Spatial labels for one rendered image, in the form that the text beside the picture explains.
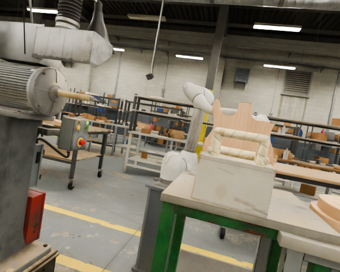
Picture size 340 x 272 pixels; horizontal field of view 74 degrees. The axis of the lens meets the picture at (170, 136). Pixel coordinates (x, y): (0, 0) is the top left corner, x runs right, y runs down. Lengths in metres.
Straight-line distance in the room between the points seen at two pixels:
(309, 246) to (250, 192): 0.23
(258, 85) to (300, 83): 1.88
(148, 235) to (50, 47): 1.43
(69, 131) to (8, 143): 0.32
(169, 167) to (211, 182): 0.94
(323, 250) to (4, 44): 1.64
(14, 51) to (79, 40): 0.44
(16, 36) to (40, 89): 0.32
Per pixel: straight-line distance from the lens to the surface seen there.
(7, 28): 1.54
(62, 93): 1.31
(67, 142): 1.54
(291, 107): 12.54
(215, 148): 0.86
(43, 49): 1.24
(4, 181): 1.48
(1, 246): 1.65
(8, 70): 1.44
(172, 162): 1.77
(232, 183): 0.86
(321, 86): 13.07
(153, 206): 1.84
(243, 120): 1.22
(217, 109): 1.22
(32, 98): 1.29
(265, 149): 0.86
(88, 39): 1.12
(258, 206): 0.88
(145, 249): 1.98
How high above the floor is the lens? 1.19
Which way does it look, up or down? 3 degrees down
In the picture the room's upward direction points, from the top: 10 degrees clockwise
